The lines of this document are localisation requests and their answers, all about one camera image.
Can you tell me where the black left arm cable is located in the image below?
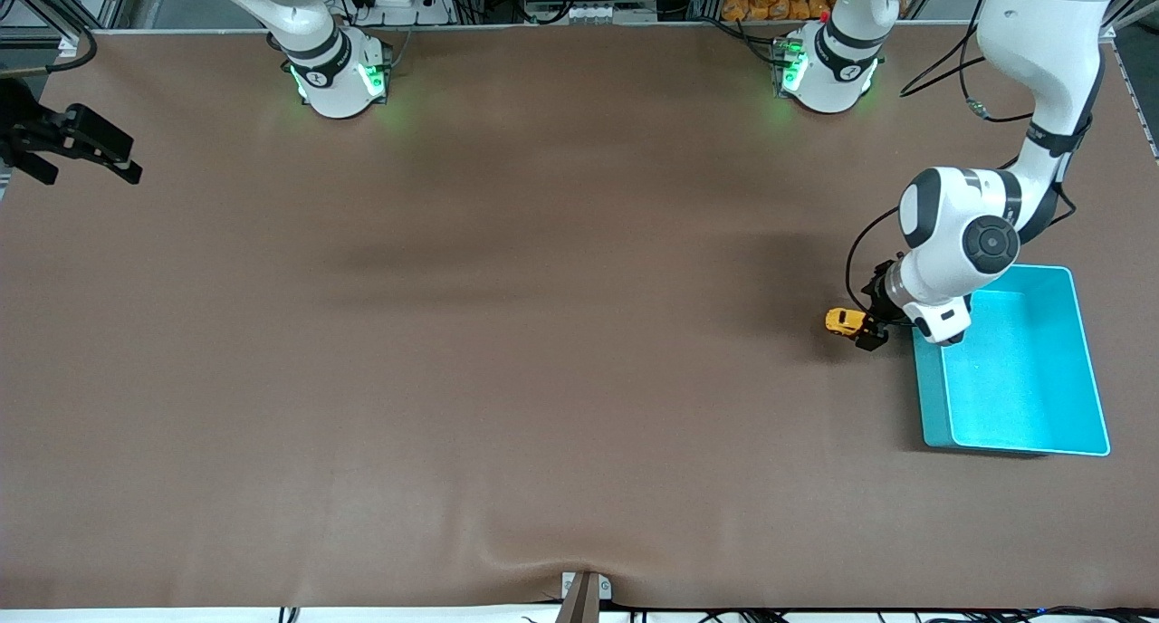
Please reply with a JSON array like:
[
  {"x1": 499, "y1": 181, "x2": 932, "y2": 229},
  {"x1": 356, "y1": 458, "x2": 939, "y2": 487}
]
[{"x1": 846, "y1": 0, "x2": 1080, "y2": 312}]

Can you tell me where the brown table mat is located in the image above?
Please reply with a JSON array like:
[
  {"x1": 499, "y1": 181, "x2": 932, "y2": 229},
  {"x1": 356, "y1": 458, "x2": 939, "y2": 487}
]
[{"x1": 0, "y1": 21, "x2": 1159, "y2": 611}]

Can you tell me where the table edge clamp bracket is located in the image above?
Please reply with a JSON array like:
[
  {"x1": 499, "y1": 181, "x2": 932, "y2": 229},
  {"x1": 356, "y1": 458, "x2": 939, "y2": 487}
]
[{"x1": 557, "y1": 570, "x2": 614, "y2": 623}]

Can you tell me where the teal plastic storage bin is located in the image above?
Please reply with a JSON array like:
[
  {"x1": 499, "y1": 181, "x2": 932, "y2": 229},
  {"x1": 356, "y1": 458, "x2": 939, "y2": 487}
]
[{"x1": 912, "y1": 264, "x2": 1112, "y2": 458}]

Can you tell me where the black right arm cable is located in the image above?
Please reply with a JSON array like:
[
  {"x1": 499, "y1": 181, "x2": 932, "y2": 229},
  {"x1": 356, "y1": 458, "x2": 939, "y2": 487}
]
[{"x1": 0, "y1": 28, "x2": 99, "y2": 79}]

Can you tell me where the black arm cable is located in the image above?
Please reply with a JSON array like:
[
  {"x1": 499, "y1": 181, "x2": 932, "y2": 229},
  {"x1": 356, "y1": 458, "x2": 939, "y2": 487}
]
[
  {"x1": 846, "y1": 0, "x2": 1080, "y2": 312},
  {"x1": 0, "y1": 28, "x2": 99, "y2": 79}
]

